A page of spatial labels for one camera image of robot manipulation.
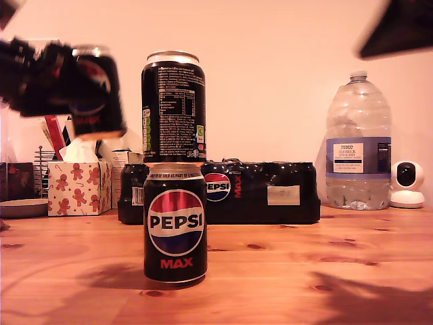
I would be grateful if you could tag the gingerbread print tissue box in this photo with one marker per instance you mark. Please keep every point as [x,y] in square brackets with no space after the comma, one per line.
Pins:
[79,189]

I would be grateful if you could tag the white plastic bottle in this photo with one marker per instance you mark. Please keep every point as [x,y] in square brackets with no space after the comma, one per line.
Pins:
[108,145]

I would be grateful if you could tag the small white carton box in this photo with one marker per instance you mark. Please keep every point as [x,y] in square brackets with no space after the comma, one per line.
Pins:
[118,169]

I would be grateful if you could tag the small white round camera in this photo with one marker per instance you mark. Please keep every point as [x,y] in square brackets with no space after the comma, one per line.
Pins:
[406,199]

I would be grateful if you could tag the black Pepsi Max can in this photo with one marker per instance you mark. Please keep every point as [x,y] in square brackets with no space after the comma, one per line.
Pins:
[176,230]
[174,108]
[108,118]

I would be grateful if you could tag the white and black sachet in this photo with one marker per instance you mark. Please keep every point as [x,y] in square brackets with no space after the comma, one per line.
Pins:
[69,130]

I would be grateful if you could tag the dark red box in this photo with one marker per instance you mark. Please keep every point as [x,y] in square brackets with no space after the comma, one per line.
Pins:
[17,179]

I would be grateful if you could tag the large clear plastic water bottle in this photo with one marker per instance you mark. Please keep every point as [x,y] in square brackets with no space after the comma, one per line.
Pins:
[355,189]

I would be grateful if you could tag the white carton with torn flap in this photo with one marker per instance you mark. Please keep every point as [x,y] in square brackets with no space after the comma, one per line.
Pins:
[135,158]

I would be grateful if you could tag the cream coloured tube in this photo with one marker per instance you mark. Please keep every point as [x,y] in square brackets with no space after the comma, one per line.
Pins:
[45,135]

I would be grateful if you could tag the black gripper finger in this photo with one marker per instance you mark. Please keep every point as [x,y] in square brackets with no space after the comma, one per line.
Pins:
[64,88]
[402,27]

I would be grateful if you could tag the grey plate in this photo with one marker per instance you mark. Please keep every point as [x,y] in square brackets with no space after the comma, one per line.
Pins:
[20,208]

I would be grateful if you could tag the shrink-wrapped Pepsi Max can pack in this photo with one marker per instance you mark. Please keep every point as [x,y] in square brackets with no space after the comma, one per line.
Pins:
[257,210]

